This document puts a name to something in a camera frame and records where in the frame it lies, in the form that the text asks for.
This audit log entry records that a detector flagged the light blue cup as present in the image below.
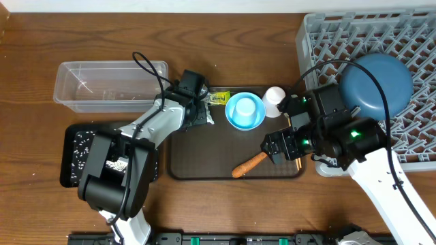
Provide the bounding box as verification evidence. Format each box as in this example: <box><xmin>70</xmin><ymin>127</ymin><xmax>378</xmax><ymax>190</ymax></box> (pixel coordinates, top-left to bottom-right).
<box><xmin>232</xmin><ymin>97</ymin><xmax>256</xmax><ymax>128</ymax></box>

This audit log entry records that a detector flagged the foil wrapper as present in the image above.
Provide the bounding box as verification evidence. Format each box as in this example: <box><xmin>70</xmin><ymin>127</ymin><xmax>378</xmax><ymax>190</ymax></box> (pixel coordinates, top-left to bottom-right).
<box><xmin>200</xmin><ymin>84</ymin><xmax>215</xmax><ymax>125</ymax></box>

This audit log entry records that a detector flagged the yellow-green snack wrapper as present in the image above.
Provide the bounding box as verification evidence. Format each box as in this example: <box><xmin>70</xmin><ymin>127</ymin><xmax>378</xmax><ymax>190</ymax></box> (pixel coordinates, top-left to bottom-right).
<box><xmin>206</xmin><ymin>91</ymin><xmax>231</xmax><ymax>105</ymax></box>

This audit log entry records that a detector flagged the white cup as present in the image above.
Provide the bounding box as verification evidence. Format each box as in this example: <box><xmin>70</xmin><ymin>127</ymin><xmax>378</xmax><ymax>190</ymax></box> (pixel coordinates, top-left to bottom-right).
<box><xmin>262</xmin><ymin>86</ymin><xmax>286</xmax><ymax>118</ymax></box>

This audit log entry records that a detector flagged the orange carrot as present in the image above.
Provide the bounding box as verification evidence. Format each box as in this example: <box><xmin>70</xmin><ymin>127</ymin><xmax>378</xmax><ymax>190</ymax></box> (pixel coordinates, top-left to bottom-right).
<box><xmin>232</xmin><ymin>152</ymin><xmax>268</xmax><ymax>178</ymax></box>

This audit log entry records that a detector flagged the clear plastic bin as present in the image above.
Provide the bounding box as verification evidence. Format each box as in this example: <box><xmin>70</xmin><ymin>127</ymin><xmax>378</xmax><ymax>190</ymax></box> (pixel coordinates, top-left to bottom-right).
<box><xmin>53</xmin><ymin>61</ymin><xmax>169</xmax><ymax>113</ymax></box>

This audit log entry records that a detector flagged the white rice pile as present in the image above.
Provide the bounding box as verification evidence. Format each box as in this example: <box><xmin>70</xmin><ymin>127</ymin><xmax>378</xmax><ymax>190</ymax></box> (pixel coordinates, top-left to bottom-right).
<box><xmin>69</xmin><ymin>131</ymin><xmax>159</xmax><ymax>181</ymax></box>

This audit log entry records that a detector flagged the black plastic tray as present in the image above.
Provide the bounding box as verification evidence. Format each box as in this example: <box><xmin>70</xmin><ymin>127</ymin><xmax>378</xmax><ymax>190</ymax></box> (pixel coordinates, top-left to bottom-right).
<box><xmin>59</xmin><ymin>122</ymin><xmax>161</xmax><ymax>189</ymax></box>

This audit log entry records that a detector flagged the brown serving tray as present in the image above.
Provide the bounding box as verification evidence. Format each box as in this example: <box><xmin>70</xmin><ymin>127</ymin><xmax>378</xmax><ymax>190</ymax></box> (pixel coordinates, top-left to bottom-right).
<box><xmin>167</xmin><ymin>86</ymin><xmax>306</xmax><ymax>180</ymax></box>

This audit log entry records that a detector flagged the dark blue plate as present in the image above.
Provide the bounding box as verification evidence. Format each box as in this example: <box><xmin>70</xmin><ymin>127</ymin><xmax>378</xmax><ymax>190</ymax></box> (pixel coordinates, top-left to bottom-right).
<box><xmin>339</xmin><ymin>53</ymin><xmax>414</xmax><ymax>120</ymax></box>

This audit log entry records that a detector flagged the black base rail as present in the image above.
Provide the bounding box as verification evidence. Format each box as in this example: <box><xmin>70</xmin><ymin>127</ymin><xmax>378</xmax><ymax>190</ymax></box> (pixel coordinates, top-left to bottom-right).
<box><xmin>67</xmin><ymin>232</ymin><xmax>398</xmax><ymax>245</ymax></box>

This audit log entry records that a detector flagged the grey dishwasher rack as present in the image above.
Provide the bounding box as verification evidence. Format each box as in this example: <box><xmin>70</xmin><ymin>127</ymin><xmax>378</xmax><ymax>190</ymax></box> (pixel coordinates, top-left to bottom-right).
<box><xmin>296</xmin><ymin>7</ymin><xmax>435</xmax><ymax>172</ymax></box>

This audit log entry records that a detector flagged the light blue bowl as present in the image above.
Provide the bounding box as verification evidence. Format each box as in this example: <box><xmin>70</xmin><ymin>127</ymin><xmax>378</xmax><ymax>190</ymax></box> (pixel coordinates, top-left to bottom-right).
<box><xmin>225</xmin><ymin>92</ymin><xmax>266</xmax><ymax>131</ymax></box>

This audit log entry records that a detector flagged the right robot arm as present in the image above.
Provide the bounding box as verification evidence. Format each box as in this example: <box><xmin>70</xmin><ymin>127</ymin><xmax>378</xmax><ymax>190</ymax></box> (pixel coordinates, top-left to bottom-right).
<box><xmin>260</xmin><ymin>118</ymin><xmax>435</xmax><ymax>244</ymax></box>

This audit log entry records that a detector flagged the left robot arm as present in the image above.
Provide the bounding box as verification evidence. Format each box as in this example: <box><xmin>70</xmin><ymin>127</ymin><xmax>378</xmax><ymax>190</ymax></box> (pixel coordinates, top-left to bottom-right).
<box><xmin>78</xmin><ymin>79</ymin><xmax>209</xmax><ymax>244</ymax></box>

